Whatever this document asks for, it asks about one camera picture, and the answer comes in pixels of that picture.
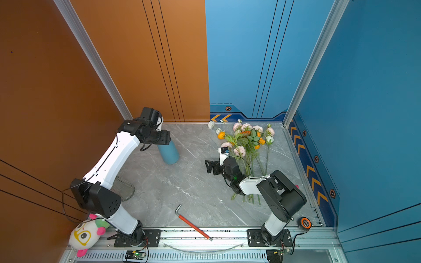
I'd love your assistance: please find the teal ceramic vase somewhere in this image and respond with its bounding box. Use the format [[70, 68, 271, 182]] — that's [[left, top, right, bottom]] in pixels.
[[157, 141, 179, 165]]

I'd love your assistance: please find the pink peony flower stem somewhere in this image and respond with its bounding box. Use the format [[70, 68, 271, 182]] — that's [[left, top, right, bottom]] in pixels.
[[217, 142, 261, 205]]

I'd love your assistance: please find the orange gerbera flower stem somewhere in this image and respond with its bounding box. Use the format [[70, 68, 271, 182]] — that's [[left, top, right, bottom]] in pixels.
[[239, 129, 264, 176]]

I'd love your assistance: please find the white rose flower stem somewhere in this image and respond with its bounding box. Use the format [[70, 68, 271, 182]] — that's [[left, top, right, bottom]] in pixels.
[[264, 123, 275, 175]]

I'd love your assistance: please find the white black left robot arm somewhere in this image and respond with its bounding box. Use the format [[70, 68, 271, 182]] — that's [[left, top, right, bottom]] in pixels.
[[70, 107, 171, 245]]

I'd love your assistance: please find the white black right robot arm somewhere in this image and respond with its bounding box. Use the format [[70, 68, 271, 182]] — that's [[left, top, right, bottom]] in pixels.
[[205, 157, 307, 247]]

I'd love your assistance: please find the clear glass vase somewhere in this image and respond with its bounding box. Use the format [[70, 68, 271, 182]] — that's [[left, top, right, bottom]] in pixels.
[[111, 176, 135, 202]]

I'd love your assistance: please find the yellow ranunculus flower stem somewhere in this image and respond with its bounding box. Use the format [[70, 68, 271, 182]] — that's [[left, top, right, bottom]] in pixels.
[[217, 129, 251, 175]]

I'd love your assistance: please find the pink carnation flower stem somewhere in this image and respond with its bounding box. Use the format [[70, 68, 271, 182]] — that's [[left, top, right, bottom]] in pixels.
[[241, 122, 265, 146]]

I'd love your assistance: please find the orange black tape measure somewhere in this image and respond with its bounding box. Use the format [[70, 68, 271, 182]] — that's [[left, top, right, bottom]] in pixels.
[[298, 217, 312, 232]]

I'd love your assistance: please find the right circuit board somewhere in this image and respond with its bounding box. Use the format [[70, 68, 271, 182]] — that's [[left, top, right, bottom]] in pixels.
[[266, 247, 292, 263]]

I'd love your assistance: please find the green circuit board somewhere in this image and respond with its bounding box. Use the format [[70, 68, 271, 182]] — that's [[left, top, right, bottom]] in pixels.
[[125, 250, 147, 263]]

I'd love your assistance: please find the white panda plush toy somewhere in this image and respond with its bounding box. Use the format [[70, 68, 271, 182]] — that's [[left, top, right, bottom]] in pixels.
[[69, 214, 111, 258]]

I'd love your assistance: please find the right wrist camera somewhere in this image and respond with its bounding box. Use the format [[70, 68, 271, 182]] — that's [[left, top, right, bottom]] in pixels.
[[218, 147, 230, 166]]

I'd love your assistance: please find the red handled hex key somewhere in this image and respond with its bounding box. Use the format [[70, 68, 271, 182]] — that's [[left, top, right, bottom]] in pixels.
[[175, 204, 213, 241]]

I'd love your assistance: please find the left aluminium corner post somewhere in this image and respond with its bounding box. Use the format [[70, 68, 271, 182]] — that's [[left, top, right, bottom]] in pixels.
[[54, 0, 133, 119]]

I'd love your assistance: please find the aluminium corner post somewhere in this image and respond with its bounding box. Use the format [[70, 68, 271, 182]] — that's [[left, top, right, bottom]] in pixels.
[[283, 0, 349, 128], [54, 0, 133, 119]]

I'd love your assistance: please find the right aluminium corner post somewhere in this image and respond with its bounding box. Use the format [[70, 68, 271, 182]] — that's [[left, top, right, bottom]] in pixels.
[[283, 0, 349, 128]]

